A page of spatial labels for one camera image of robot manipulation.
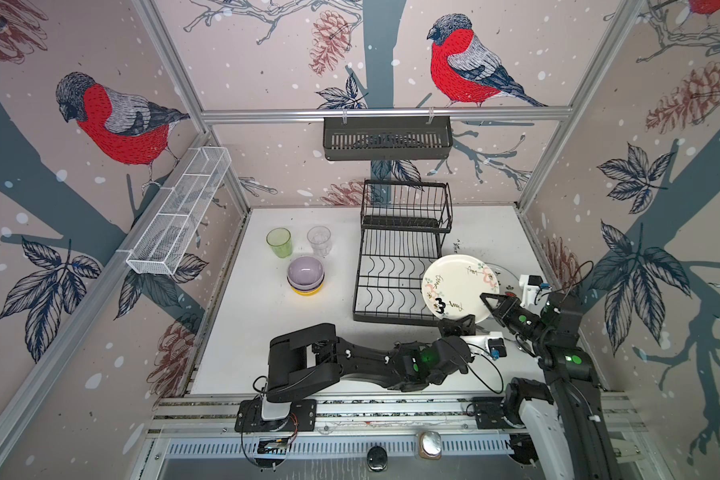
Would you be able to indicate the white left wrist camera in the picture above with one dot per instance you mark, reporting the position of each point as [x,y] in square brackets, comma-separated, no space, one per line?
[493,345]

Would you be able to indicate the strawberry pattern plate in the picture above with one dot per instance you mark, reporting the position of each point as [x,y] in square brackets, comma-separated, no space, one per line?
[508,281]

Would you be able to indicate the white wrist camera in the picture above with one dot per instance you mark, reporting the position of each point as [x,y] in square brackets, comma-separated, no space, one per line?
[493,345]
[530,287]

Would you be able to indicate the green glass cup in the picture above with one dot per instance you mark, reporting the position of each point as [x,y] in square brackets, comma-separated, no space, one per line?
[280,242]

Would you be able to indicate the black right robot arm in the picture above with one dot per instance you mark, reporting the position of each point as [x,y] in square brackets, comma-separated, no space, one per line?
[571,383]

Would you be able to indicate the clear glass cup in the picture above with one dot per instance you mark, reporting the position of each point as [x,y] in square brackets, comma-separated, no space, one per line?
[320,239]

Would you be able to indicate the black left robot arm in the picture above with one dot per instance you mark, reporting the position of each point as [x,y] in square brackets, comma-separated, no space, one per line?
[309,360]

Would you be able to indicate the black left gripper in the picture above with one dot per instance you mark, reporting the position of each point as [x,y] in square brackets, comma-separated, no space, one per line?
[455,326]

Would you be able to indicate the white mesh wall shelf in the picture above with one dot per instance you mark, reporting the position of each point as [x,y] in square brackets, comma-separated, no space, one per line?
[168,236]

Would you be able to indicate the silver round button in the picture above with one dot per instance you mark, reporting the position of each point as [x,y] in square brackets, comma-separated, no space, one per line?
[430,445]

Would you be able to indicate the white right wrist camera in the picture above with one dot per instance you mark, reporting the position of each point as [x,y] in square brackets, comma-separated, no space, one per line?
[530,287]

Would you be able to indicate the black round knob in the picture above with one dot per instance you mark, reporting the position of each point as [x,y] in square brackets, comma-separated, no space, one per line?
[377,459]

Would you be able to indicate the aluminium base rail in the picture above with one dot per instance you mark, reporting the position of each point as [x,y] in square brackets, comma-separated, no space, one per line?
[331,427]

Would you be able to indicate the yellow bowl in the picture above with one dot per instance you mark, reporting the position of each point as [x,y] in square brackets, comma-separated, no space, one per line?
[306,291]

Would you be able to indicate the black hanging wall basket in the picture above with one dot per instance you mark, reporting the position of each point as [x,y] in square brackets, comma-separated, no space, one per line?
[387,138]

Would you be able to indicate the cream plate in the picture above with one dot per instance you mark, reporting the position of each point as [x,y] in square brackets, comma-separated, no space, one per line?
[451,287]

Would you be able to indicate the black two-tier dish rack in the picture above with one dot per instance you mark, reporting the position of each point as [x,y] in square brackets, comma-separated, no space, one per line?
[403,226]

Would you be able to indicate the lilac ceramic bowl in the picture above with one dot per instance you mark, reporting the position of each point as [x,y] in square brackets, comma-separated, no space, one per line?
[305,272]

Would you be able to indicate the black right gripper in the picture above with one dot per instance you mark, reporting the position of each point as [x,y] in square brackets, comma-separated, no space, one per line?
[495,311]

